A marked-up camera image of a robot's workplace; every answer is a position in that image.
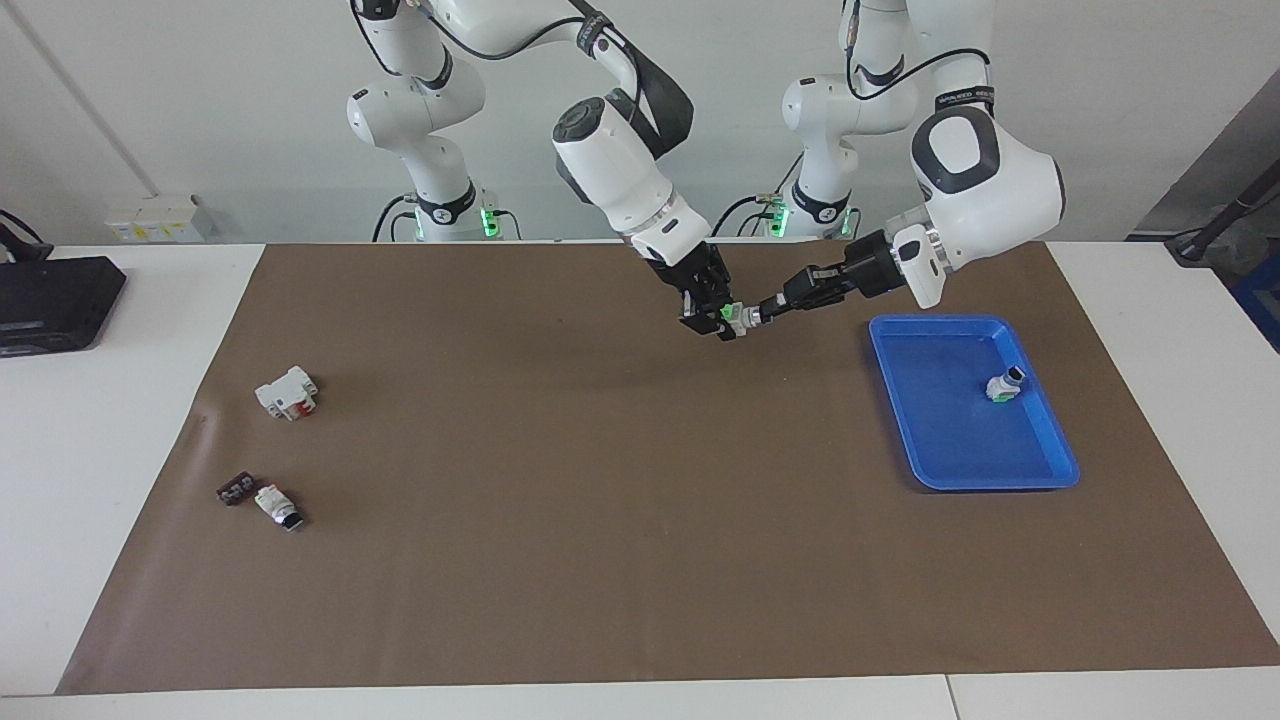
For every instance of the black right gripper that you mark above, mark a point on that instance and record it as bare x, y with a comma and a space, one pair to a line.
690, 275

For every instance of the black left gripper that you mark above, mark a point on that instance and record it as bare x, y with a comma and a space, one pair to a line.
850, 275

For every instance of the selector switch green base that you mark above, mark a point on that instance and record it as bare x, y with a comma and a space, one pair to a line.
1002, 386
742, 318

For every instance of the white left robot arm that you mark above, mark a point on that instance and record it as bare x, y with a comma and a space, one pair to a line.
990, 190

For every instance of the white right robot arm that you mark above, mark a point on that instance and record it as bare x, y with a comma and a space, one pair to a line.
610, 160

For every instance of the blue plastic tray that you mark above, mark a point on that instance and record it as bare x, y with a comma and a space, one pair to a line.
950, 430

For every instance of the brown paper table mat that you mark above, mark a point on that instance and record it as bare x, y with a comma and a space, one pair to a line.
600, 500

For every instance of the black stand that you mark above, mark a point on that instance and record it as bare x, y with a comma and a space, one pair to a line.
1190, 247

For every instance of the white circuit breaker red levers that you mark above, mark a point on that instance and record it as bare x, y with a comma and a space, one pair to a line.
285, 393

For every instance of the blue crate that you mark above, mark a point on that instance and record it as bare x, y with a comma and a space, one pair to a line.
1262, 300

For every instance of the white power strip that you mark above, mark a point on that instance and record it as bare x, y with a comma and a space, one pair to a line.
160, 222

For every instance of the black electronics box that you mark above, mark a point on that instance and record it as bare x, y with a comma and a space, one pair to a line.
55, 305

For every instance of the white wall conduit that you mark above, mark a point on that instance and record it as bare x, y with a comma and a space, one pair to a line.
81, 100

